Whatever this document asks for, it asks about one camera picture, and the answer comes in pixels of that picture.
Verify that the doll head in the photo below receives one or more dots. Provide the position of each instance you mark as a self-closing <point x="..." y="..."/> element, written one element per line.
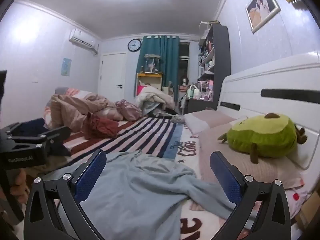
<point x="184" y="81"/>

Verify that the striped lettered fleece blanket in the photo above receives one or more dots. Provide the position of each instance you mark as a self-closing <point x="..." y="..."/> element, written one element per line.
<point x="140" y="137"/>

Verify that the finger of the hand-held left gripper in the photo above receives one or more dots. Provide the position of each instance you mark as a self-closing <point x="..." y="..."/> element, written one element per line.
<point x="50" y="135"/>
<point x="12" y="128"/>

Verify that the light blue garment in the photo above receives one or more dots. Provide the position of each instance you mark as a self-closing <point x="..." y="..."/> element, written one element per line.
<point x="140" y="190"/>

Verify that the cardboard box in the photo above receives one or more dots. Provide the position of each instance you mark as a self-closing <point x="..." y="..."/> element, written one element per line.
<point x="308" y="212"/>

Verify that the dark navy garment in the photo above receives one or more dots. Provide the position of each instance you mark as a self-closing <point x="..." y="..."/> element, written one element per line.
<point x="32" y="127"/>

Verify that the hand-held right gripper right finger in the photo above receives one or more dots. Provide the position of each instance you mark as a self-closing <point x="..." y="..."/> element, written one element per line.
<point x="225" y="175"/>

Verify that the framed wall picture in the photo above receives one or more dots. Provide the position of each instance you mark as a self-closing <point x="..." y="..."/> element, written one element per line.
<point x="262" y="7"/>

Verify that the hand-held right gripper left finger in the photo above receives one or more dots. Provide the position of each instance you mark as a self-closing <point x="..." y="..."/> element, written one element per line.
<point x="90" y="175"/>

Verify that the person's left hand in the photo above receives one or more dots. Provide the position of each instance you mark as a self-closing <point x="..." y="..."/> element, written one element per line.
<point x="21" y="181"/>

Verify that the white bed headboard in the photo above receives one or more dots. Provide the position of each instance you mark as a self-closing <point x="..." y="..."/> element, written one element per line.
<point x="282" y="80"/>

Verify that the wall clock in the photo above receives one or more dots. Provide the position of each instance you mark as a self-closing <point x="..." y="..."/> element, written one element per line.
<point x="134" y="45"/>

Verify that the large pink ribbed pillow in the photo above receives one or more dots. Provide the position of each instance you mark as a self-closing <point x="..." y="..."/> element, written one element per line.
<point x="240" y="162"/>

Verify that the white comforter pile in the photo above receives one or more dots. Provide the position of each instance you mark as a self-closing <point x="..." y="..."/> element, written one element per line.
<point x="155" y="98"/>

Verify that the small pink pillow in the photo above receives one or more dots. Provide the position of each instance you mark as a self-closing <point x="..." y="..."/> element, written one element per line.
<point x="207" y="120"/>

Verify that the dark desk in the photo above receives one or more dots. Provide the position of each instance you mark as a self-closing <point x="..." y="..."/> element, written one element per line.
<point x="200" y="105"/>

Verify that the yellow shelf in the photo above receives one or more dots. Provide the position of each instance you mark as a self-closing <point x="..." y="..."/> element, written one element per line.
<point x="150" y="78"/>

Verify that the white air conditioner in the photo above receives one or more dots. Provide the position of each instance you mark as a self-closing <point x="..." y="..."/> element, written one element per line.
<point x="82" y="41"/>

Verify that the green avocado plush toy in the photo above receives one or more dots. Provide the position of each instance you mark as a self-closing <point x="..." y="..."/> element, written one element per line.
<point x="260" y="135"/>

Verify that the window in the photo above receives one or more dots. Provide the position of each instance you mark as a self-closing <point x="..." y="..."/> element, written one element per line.
<point x="184" y="62"/>

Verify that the cluster of bottles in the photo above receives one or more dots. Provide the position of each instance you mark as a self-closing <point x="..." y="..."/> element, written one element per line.
<point x="200" y="91"/>

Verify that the glass display case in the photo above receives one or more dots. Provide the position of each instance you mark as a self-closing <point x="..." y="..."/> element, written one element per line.
<point x="152" y="63"/>

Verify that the red garment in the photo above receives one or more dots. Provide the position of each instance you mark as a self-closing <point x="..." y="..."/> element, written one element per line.
<point x="100" y="127"/>

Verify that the pink crumpled duvet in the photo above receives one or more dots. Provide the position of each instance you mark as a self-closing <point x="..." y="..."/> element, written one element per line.
<point x="72" y="107"/>

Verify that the teal curtain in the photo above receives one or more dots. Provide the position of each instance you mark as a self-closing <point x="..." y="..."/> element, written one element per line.
<point x="166" y="62"/>

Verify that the small blue wall poster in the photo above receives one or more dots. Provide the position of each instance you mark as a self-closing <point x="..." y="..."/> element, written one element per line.
<point x="66" y="67"/>

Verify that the pink plaid cloth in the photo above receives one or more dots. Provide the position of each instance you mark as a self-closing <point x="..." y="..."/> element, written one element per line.
<point x="128" y="110"/>

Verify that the white door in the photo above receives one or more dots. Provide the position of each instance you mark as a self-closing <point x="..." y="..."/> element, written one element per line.
<point x="112" y="76"/>

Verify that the dark bookshelf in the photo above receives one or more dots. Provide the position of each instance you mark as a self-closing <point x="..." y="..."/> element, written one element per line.
<point x="221" y="62"/>

